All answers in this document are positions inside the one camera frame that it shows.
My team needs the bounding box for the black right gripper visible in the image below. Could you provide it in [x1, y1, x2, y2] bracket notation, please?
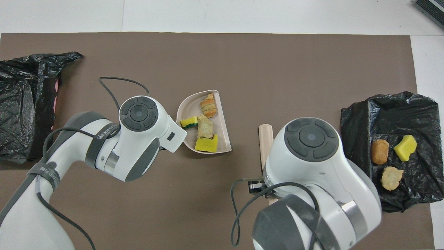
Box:
[248, 178, 267, 195]

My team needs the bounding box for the beige brush with black bristles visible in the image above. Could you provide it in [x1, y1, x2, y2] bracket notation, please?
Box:
[258, 124, 278, 205]

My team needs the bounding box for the notched yellow sponge piece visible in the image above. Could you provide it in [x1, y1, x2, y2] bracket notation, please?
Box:
[195, 134, 219, 152]

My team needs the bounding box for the pale biscuit piece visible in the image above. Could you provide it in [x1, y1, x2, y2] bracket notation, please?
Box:
[197, 115, 214, 139]

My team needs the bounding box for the pointed striped croissant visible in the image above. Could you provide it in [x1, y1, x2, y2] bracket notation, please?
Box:
[200, 93, 217, 118]

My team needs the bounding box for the yellow sponge with green base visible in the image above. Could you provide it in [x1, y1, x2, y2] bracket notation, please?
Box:
[180, 116, 198, 130]

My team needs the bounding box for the beige plastic dustpan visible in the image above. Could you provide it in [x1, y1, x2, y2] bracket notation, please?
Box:
[176, 90, 232, 153]

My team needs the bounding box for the brown potato-shaped bread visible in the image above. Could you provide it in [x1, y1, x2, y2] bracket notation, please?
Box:
[371, 139, 390, 165]

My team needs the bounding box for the stubby striped croissant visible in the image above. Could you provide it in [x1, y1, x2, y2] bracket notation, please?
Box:
[381, 166, 404, 191]

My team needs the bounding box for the yellow sponge chunk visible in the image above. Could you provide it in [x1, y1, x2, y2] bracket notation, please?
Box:
[393, 135, 418, 162]

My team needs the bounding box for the black plastic trash bag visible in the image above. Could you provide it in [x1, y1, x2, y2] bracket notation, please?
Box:
[0, 52, 83, 164]
[340, 91, 440, 213]

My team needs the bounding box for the pink bin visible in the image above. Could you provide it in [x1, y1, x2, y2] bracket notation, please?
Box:
[51, 79, 60, 132]

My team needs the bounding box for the brown paper table mat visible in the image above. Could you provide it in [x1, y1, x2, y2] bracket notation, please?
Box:
[0, 32, 435, 250]

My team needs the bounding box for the dark ribbed device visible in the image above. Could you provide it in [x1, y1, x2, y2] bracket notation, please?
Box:
[413, 0, 444, 30]

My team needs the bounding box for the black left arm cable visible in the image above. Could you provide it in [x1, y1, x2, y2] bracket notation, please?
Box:
[35, 76, 151, 250]

